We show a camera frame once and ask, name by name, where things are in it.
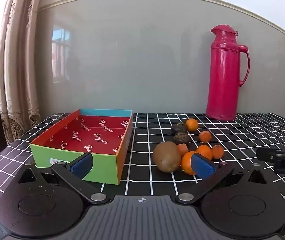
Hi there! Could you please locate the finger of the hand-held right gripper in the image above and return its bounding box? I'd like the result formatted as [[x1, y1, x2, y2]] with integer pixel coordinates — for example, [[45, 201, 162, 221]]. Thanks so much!
[[256, 147, 285, 163]]

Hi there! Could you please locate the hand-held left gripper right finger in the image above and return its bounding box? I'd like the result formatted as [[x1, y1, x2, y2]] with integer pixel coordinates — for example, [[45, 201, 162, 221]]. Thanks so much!
[[175, 152, 270, 204]]

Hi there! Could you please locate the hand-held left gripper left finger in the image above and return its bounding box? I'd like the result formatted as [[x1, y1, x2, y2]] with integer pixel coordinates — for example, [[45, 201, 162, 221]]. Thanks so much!
[[16, 152, 111, 204]]

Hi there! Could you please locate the orange tangerine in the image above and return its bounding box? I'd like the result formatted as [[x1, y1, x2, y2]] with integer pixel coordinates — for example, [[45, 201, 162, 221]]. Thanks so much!
[[185, 119, 199, 132], [181, 151, 199, 176], [195, 145, 213, 161]]

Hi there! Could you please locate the small orange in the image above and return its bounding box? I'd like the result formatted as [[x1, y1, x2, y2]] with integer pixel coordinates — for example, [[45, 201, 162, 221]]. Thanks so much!
[[211, 145, 225, 159]]

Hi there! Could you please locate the orange carrot piece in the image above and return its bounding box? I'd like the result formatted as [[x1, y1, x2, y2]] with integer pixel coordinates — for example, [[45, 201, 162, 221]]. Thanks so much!
[[199, 130, 212, 142], [176, 144, 189, 157]]

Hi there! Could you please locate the dark mangosteen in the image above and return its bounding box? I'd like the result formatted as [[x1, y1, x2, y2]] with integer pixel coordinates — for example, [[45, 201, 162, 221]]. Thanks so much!
[[173, 132, 190, 146], [171, 122, 188, 133]]

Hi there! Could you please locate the colourful cardboard box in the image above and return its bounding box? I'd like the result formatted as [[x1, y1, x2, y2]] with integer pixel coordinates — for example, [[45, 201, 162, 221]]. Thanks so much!
[[30, 109, 133, 185]]

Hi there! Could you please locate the brown kiwi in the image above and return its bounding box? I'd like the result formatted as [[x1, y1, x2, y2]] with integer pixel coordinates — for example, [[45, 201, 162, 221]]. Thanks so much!
[[153, 141, 182, 173]]

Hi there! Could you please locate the pink thermos jug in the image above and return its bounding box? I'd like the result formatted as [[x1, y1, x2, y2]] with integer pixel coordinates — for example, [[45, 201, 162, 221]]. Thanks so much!
[[206, 24, 250, 122]]

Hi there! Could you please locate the beige curtain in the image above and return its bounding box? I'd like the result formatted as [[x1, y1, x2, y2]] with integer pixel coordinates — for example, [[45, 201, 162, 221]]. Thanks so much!
[[0, 0, 42, 143]]

